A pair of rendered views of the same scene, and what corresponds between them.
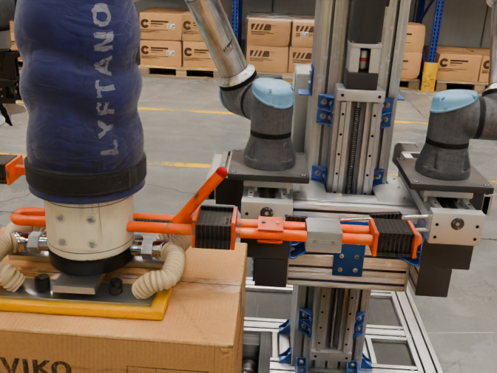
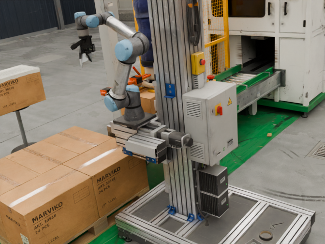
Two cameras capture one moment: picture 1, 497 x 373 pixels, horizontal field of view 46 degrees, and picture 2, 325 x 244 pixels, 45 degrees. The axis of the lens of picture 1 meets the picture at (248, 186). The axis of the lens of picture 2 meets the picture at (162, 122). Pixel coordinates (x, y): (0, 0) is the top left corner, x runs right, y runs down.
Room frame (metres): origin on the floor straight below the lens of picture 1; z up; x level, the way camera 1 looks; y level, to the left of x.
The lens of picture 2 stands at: (3.40, -2.39, 2.04)
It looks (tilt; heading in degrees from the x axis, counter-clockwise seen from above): 22 degrees down; 130
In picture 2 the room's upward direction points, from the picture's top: 6 degrees counter-clockwise
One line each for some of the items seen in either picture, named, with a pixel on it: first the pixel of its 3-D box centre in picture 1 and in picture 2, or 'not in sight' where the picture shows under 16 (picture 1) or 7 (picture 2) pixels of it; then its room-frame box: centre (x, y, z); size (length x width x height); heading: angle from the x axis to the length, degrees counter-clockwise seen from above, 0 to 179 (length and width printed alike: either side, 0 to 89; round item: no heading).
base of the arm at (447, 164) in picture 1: (444, 155); (133, 110); (1.58, -0.55, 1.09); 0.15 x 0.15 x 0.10
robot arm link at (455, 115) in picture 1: (454, 115); (130, 95); (1.58, -0.56, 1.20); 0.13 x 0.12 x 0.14; 83
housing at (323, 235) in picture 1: (322, 235); not in sight; (1.05, -0.15, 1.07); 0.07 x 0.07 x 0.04; 89
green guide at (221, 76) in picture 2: not in sight; (204, 83); (0.84, 1.48, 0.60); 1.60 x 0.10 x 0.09; 87
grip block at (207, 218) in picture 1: (214, 226); (136, 80); (1.05, 0.06, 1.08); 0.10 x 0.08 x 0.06; 179
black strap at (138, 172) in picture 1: (87, 164); (153, 60); (1.06, 0.31, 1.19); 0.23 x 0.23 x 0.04
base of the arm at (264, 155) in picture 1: (269, 145); not in sight; (1.59, -0.06, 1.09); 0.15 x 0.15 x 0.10
